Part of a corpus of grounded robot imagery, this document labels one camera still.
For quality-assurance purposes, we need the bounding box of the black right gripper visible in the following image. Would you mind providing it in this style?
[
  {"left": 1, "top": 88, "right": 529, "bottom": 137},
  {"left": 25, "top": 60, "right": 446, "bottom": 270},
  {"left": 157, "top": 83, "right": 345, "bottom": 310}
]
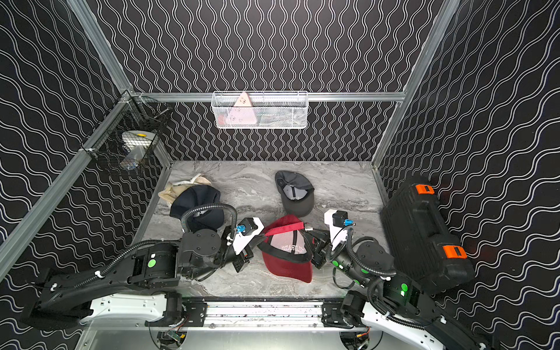
[{"left": 302, "top": 225, "right": 372, "bottom": 292}]

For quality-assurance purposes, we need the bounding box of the navy blue baseball cap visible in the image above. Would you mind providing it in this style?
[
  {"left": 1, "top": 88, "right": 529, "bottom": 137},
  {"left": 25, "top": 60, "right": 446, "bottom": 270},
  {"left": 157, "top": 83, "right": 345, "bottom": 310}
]
[{"left": 170, "top": 185, "right": 225, "bottom": 231}]

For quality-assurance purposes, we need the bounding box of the beige cap with black lettering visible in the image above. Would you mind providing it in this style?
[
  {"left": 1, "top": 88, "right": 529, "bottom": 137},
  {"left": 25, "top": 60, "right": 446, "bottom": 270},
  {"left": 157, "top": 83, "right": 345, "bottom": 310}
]
[{"left": 158, "top": 174, "right": 211, "bottom": 207}]

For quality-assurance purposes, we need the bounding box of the red and black cap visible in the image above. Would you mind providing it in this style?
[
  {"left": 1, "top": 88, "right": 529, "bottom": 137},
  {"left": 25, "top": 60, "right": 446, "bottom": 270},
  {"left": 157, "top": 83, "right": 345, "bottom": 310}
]
[{"left": 258, "top": 214, "right": 313, "bottom": 283}]

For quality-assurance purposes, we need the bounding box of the dark grey cap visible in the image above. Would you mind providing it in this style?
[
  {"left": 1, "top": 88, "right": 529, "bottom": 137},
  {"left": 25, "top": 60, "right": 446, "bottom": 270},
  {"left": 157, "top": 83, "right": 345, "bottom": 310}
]
[{"left": 274, "top": 171, "right": 314, "bottom": 217}]

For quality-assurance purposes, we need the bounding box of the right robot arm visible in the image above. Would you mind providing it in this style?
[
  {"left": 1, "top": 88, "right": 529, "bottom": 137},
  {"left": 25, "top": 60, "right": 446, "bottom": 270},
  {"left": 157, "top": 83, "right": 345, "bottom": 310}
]
[{"left": 304, "top": 226, "right": 501, "bottom": 349}]

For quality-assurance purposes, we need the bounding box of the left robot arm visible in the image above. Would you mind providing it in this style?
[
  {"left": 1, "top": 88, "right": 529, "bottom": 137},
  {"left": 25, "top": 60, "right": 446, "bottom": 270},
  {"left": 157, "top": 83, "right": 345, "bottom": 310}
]
[{"left": 20, "top": 225, "right": 258, "bottom": 330}]

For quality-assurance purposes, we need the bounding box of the black plastic tool case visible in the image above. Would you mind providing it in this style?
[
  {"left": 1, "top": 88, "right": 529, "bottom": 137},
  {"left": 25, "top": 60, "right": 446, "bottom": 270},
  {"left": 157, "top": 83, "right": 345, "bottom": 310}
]
[{"left": 381, "top": 176, "right": 475, "bottom": 295}]

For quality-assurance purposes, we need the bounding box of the white item in black basket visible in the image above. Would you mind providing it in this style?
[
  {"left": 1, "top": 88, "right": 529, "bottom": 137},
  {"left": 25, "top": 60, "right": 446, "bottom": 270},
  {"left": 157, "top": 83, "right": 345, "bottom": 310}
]
[{"left": 119, "top": 131, "right": 157, "bottom": 171}]

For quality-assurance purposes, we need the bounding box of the pink triangular card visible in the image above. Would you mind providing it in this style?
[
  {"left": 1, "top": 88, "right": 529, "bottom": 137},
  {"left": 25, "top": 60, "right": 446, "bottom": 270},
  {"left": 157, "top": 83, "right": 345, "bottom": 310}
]
[{"left": 225, "top": 92, "right": 258, "bottom": 127}]

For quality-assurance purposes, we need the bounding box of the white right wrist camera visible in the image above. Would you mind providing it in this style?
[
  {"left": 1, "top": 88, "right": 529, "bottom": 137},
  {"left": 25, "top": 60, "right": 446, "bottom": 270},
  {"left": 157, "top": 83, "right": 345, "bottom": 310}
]
[{"left": 324, "top": 209, "right": 354, "bottom": 249}]

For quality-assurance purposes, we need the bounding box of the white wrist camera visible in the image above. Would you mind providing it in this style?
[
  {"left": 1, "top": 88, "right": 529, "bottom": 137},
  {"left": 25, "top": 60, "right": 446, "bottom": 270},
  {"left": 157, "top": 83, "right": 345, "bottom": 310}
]
[
  {"left": 232, "top": 217, "right": 264, "bottom": 255},
  {"left": 324, "top": 209, "right": 354, "bottom": 249}
]

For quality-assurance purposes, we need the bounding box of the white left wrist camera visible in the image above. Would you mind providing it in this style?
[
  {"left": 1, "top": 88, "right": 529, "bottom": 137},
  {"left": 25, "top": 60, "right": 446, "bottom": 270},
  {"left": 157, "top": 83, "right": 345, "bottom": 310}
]
[{"left": 232, "top": 217, "right": 264, "bottom": 255}]

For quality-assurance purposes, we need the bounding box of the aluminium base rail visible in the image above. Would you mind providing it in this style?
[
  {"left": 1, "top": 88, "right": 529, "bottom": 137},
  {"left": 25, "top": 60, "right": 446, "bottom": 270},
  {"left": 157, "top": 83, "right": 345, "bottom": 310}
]
[{"left": 151, "top": 299, "right": 360, "bottom": 332}]

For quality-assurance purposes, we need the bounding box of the black wire mesh basket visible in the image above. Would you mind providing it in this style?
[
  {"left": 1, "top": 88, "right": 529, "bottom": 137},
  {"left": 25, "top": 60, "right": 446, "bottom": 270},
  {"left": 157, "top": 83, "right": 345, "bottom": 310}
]
[{"left": 84, "top": 90, "right": 172, "bottom": 174}]

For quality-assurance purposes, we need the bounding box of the white wire wall basket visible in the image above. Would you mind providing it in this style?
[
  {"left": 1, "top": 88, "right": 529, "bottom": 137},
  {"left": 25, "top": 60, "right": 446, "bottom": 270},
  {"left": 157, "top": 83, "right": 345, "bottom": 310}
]
[{"left": 211, "top": 90, "right": 309, "bottom": 130}]

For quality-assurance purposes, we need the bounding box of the aluminium corner frame post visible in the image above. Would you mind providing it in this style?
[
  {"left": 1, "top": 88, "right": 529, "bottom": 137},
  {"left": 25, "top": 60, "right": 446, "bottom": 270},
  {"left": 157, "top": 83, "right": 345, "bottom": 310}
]
[{"left": 67, "top": 0, "right": 134, "bottom": 93}]

